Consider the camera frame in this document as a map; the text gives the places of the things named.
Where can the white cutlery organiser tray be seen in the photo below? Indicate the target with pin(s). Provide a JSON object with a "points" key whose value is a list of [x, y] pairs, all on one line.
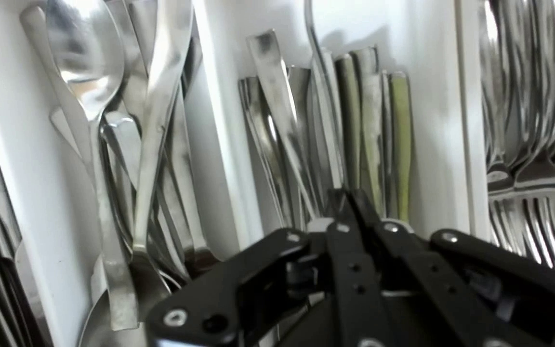
{"points": [[221, 127]]}

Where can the large steel serving spoon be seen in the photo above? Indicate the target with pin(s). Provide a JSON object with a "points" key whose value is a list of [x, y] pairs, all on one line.
{"points": [[88, 58]]}

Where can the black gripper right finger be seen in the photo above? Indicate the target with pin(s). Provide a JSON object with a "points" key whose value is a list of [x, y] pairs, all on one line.
{"points": [[471, 301]]}

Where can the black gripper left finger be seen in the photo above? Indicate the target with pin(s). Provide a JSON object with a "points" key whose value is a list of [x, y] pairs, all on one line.
{"points": [[240, 301]]}

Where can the stainless steel fork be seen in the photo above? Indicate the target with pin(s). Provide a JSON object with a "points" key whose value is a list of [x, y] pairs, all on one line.
{"points": [[500, 173], [537, 173]]}

